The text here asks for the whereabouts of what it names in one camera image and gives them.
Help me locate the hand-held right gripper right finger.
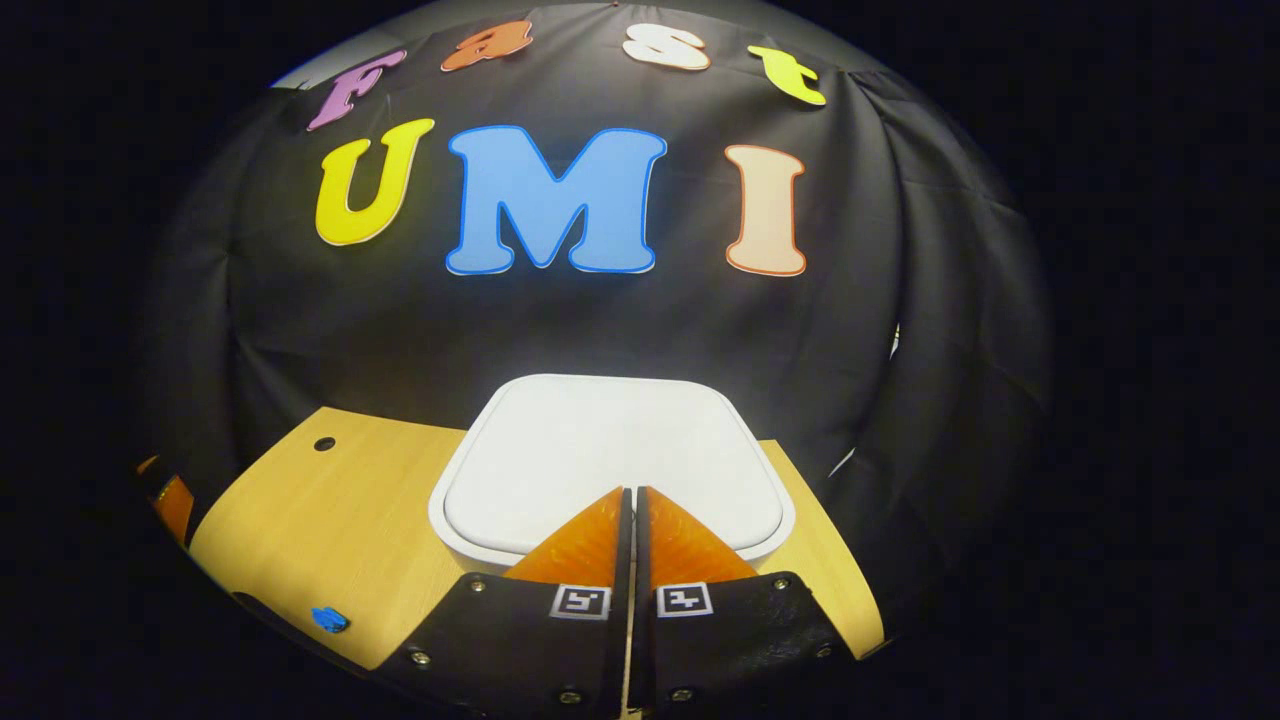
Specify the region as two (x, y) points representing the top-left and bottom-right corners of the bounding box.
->
(630, 487), (856, 720)

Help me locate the black backdrop cloth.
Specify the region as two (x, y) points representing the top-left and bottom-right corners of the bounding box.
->
(135, 0), (1056, 641)

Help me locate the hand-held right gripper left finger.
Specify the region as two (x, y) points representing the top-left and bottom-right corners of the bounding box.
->
(375, 487), (633, 720)

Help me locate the white desktop garbage bin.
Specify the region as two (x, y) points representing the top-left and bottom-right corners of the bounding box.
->
(428, 374), (797, 576)

